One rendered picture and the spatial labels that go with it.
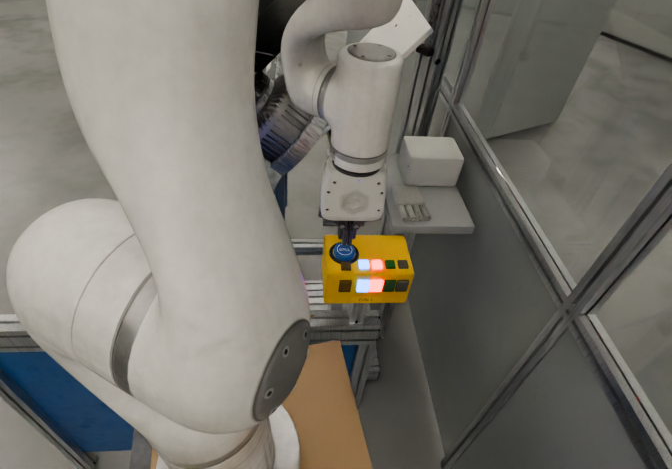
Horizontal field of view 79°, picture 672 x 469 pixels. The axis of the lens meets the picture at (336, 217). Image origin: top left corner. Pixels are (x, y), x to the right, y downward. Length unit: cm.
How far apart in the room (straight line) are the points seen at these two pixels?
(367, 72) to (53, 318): 39
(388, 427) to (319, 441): 112
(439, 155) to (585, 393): 70
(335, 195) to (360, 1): 29
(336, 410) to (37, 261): 47
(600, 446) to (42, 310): 88
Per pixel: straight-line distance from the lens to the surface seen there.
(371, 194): 63
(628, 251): 82
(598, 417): 94
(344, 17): 46
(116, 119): 22
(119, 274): 29
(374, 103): 53
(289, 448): 65
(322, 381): 69
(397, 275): 74
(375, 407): 178
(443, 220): 120
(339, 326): 91
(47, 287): 33
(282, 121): 100
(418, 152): 125
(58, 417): 147
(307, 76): 57
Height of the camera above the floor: 163
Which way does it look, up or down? 42 degrees down
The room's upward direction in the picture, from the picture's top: 6 degrees clockwise
